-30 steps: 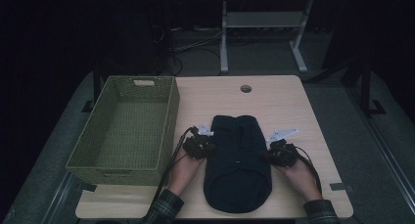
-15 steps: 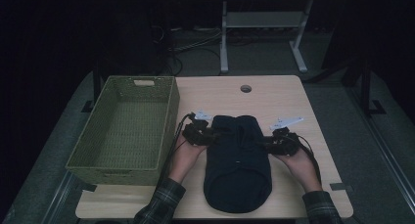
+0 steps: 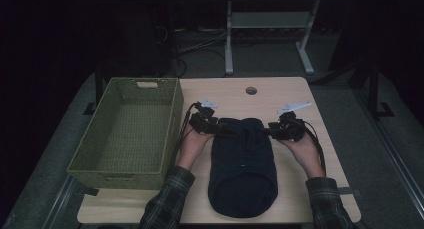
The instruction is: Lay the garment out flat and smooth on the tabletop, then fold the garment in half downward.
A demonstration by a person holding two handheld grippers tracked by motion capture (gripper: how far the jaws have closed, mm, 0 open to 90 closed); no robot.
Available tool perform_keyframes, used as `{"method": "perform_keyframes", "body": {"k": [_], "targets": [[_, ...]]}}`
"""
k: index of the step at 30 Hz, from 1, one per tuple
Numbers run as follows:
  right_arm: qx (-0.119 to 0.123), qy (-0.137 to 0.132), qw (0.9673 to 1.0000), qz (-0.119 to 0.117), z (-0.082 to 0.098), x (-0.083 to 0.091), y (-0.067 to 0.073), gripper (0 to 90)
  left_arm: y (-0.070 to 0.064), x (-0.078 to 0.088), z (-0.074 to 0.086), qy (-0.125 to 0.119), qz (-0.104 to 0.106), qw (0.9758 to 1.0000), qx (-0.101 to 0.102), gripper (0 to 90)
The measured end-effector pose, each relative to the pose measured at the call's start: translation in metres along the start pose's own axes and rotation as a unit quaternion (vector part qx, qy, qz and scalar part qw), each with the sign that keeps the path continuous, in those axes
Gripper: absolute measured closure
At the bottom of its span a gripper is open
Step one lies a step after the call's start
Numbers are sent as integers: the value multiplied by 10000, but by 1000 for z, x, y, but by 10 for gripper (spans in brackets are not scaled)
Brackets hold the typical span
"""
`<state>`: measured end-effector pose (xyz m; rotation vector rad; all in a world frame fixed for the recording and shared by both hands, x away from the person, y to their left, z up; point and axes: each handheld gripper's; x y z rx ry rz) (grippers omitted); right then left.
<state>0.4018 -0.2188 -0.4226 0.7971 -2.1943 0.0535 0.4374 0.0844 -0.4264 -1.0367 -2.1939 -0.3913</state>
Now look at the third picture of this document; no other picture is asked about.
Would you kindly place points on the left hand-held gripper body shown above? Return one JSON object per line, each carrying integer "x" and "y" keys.
{"x": 203, "y": 119}

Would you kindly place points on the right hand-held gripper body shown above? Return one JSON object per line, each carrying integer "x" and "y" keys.
{"x": 290, "y": 125}

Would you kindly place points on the dark cloth garment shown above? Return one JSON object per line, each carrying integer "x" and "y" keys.
{"x": 243, "y": 169}

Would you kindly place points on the green woven basket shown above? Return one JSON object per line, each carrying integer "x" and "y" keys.
{"x": 126, "y": 132}

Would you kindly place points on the person's left hand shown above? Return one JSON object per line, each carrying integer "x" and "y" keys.
{"x": 191, "y": 149}

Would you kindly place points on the person's right hand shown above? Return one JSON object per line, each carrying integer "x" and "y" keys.
{"x": 305, "y": 155}

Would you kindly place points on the black stand leg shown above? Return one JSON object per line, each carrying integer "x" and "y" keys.
{"x": 98, "y": 89}
{"x": 375, "y": 89}

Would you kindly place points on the white metal desk frame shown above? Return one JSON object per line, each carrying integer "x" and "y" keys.
{"x": 266, "y": 19}

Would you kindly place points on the metal floor rail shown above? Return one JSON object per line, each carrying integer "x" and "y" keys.
{"x": 58, "y": 202}
{"x": 393, "y": 155}

